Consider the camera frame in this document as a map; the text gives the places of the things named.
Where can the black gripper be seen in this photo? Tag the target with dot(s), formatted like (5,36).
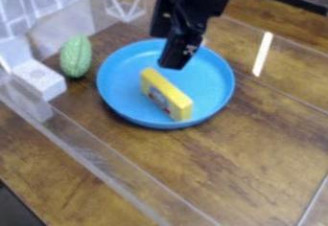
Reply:
(179,21)

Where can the blue round tray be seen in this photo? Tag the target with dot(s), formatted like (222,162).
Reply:
(206,80)

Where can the green textured gourd toy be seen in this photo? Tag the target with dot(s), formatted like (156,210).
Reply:
(76,56)

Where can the white speckled block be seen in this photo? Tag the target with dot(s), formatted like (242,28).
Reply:
(41,80)

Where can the yellow brick with label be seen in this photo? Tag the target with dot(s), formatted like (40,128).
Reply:
(166,95)

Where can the clear acrylic enclosure wall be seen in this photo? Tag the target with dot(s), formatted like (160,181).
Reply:
(250,168)

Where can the clear acrylic corner bracket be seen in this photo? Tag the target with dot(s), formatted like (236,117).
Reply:
(123,11)

